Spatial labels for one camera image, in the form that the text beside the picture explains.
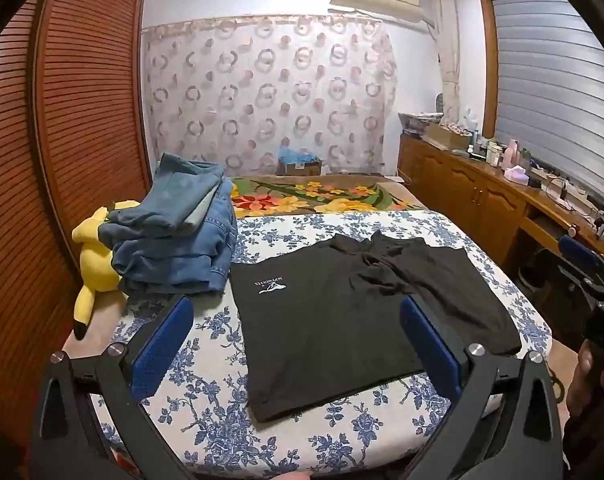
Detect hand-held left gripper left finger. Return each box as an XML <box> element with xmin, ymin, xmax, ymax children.
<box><xmin>32</xmin><ymin>294</ymin><xmax>199</xmax><ymax>480</ymax></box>

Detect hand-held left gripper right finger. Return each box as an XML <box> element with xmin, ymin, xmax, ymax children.
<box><xmin>399</xmin><ymin>294</ymin><xmax>565</xmax><ymax>480</ymax></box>

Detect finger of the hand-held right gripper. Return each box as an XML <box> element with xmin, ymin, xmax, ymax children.
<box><xmin>557</xmin><ymin>234</ymin><xmax>604</xmax><ymax>311</ymax></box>

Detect black pants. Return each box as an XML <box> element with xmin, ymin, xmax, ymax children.
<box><xmin>229</xmin><ymin>230</ymin><xmax>523</xmax><ymax>423</ymax></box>

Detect person's right hand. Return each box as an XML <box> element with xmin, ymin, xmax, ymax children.
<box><xmin>566</xmin><ymin>345</ymin><xmax>603</xmax><ymax>413</ymax></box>

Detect blue floral bedsheet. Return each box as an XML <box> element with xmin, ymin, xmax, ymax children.
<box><xmin>89</xmin><ymin>209</ymin><xmax>554</xmax><ymax>480</ymax></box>

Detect blue denim jeans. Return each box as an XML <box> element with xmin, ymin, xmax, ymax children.
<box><xmin>98</xmin><ymin>179</ymin><xmax>239</xmax><ymax>297</ymax></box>

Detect yellow plush toy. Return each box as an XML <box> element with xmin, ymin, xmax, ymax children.
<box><xmin>72</xmin><ymin>199</ymin><xmax>143</xmax><ymax>340</ymax></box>

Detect wooden cabinet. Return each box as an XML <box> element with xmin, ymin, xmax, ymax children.
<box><xmin>398</xmin><ymin>132</ymin><xmax>604</xmax><ymax>288</ymax></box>

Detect pink bottle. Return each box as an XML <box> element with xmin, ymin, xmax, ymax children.
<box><xmin>502</xmin><ymin>138</ymin><xmax>521</xmax><ymax>170</ymax></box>

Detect light blue jeans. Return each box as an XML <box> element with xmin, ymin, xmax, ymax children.
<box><xmin>108</xmin><ymin>153</ymin><xmax>227</xmax><ymax>237</ymax></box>

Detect grey window blind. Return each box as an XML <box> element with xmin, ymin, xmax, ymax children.
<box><xmin>491</xmin><ymin>0</ymin><xmax>604</xmax><ymax>198</ymax></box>

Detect open cardboard box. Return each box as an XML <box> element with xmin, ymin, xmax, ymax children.
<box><xmin>424</xmin><ymin>123</ymin><xmax>474</xmax><ymax>152</ymax></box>

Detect colourful flower blanket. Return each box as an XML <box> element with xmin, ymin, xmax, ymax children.
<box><xmin>229</xmin><ymin>174</ymin><xmax>425</xmax><ymax>219</ymax></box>

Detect stack of papers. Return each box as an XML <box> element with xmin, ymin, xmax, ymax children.
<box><xmin>398</xmin><ymin>110</ymin><xmax>443</xmax><ymax>136</ymax></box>

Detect cardboard box with blue bags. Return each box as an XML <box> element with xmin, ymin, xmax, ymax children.
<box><xmin>278</xmin><ymin>146</ymin><xmax>325</xmax><ymax>177</ymax></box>

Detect wooden louvered wardrobe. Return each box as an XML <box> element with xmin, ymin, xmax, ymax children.
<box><xmin>0</xmin><ymin>0</ymin><xmax>153</xmax><ymax>453</ymax></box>

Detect beige narrow curtain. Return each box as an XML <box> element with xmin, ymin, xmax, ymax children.
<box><xmin>428</xmin><ymin>0</ymin><xmax>462</xmax><ymax>122</ymax></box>

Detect circle pattern curtain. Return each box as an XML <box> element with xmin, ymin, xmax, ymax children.
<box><xmin>142</xmin><ymin>15</ymin><xmax>399</xmax><ymax>177</ymax></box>

